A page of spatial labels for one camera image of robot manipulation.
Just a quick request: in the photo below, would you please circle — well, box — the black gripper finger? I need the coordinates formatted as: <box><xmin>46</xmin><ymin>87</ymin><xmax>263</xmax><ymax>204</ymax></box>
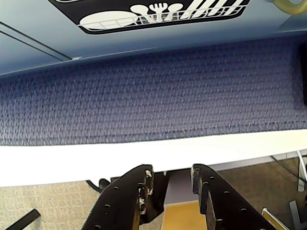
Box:
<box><xmin>190</xmin><ymin>163</ymin><xmax>276</xmax><ymax>230</ymax></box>
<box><xmin>81</xmin><ymin>164</ymin><xmax>168</xmax><ymax>230</ymax></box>

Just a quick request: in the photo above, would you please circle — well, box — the blue dishwasher door with sticker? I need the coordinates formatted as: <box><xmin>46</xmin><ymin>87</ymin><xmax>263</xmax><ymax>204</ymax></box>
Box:
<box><xmin>0</xmin><ymin>0</ymin><xmax>307</xmax><ymax>60</ymax></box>

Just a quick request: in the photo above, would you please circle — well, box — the grey table leg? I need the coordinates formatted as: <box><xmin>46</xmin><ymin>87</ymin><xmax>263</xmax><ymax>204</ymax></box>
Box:
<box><xmin>164</xmin><ymin>169</ymin><xmax>200</xmax><ymax>208</ymax></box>

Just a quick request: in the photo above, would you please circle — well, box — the black flat bar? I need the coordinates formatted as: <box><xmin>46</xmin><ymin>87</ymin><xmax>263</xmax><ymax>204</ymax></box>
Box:
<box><xmin>0</xmin><ymin>208</ymin><xmax>41</xmax><ymax>230</ymax></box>

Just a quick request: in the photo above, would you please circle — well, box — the blue woven floor mat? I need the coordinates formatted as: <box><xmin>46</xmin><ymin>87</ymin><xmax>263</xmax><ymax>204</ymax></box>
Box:
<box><xmin>0</xmin><ymin>35</ymin><xmax>307</xmax><ymax>147</ymax></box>

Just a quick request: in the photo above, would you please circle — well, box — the blue toy kitchen body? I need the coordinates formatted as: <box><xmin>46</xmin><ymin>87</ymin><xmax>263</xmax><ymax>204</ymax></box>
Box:
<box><xmin>0</xmin><ymin>0</ymin><xmax>307</xmax><ymax>77</ymax></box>

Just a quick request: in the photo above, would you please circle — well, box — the silver metal frame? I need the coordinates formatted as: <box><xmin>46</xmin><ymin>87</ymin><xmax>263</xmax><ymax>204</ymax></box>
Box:
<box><xmin>260</xmin><ymin>149</ymin><xmax>307</xmax><ymax>230</ymax></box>

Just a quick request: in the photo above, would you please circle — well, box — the gold dishwasher door handle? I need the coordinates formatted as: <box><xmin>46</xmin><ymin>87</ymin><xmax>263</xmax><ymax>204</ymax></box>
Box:
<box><xmin>275</xmin><ymin>0</ymin><xmax>307</xmax><ymax>14</ymax></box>

